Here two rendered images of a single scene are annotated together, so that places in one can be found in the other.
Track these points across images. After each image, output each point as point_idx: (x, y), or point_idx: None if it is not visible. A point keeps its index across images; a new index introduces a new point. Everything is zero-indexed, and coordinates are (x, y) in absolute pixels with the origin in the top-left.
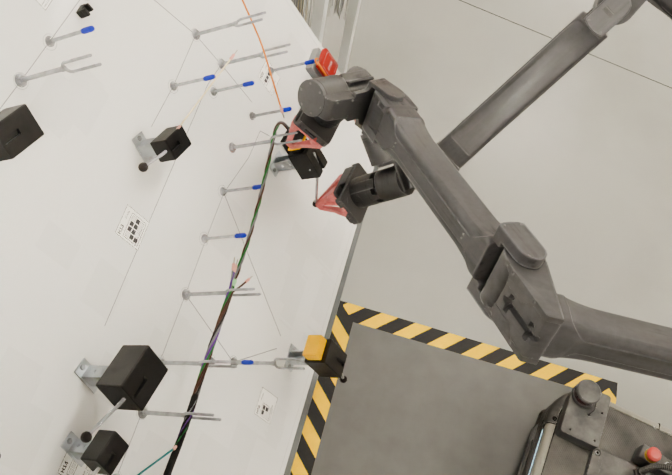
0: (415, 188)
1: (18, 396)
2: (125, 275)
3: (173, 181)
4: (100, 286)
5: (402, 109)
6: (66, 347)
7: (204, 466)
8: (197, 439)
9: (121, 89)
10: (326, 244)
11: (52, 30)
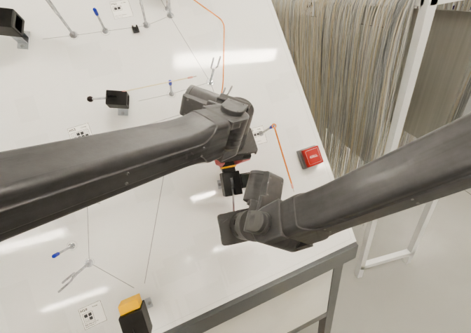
0: (243, 230)
1: None
2: None
3: None
4: (33, 145)
5: (212, 113)
6: None
7: (9, 301)
8: (19, 280)
9: (132, 73)
10: (237, 263)
11: (111, 28)
